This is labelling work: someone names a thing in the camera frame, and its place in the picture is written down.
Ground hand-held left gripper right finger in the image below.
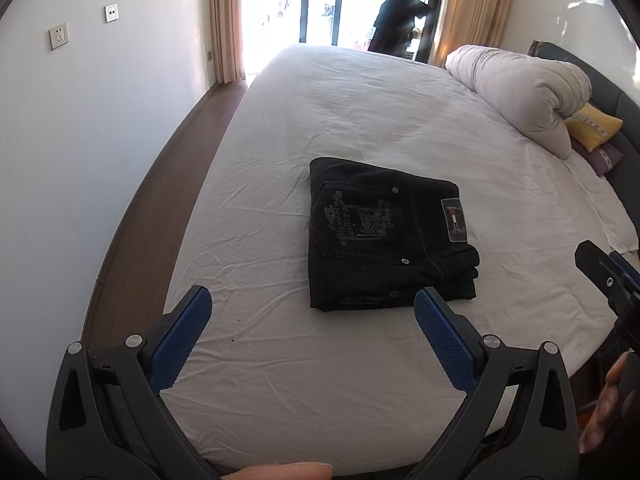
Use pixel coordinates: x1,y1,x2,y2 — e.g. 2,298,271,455
414,286,582,480

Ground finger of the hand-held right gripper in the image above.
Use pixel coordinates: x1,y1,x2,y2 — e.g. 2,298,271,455
574,240,623,303
607,251,640,291

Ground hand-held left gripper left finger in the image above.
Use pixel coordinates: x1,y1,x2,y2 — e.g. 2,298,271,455
45,285,213,480

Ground black denim pants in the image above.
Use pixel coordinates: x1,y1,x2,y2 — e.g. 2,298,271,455
307,156,481,313

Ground purple patterned pillow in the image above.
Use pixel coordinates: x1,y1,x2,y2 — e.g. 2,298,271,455
572,140,625,178

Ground yellow patterned pillow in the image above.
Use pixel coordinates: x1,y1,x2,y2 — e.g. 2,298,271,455
564,101,624,153

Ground grey-blue upholstered headboard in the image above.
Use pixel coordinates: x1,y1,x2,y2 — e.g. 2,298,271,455
527,40,640,241

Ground rolled beige duvet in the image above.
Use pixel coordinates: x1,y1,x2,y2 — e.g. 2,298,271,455
445,44,593,161

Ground bed with white sheet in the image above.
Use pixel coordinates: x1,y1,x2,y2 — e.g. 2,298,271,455
165,44,640,476

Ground beige curtain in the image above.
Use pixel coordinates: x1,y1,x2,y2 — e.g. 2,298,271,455
208,0,248,85
431,0,516,68

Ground black hanging garment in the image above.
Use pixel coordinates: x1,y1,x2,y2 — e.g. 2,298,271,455
370,0,436,58

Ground window with black bars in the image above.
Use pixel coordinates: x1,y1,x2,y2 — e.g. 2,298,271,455
242,0,448,63

